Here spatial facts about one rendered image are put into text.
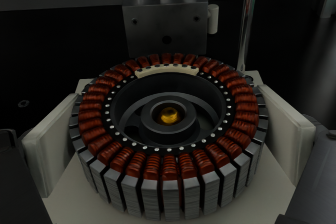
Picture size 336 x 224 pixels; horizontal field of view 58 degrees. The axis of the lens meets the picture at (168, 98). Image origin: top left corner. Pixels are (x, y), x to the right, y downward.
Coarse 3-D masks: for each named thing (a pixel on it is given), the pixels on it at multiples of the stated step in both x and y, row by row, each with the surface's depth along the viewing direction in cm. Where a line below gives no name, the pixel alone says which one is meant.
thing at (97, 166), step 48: (96, 96) 18; (144, 96) 21; (192, 96) 20; (240, 96) 17; (96, 144) 15; (144, 144) 15; (192, 144) 15; (240, 144) 15; (96, 192) 16; (144, 192) 14; (192, 192) 14; (240, 192) 16
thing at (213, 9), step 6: (210, 6) 28; (216, 6) 28; (210, 12) 28; (216, 12) 28; (210, 18) 28; (216, 18) 28; (210, 24) 29; (216, 24) 29; (210, 30) 29; (216, 30) 29; (210, 36) 29
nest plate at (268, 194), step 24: (264, 144) 19; (72, 168) 18; (264, 168) 18; (72, 192) 17; (264, 192) 17; (288, 192) 17; (72, 216) 16; (96, 216) 16; (120, 216) 16; (144, 216) 16; (216, 216) 16; (240, 216) 16; (264, 216) 16
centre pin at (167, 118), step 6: (168, 108) 18; (162, 114) 18; (168, 114) 18; (174, 114) 18; (180, 114) 18; (156, 120) 18; (162, 120) 18; (168, 120) 18; (174, 120) 18; (180, 120) 18
